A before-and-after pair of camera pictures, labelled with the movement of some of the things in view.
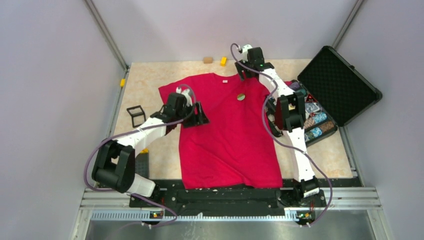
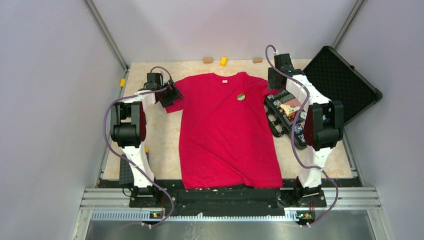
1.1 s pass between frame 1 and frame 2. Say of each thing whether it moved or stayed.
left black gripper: moved
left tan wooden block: stayed
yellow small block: stayed
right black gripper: moved
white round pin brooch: stayed
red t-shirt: stayed
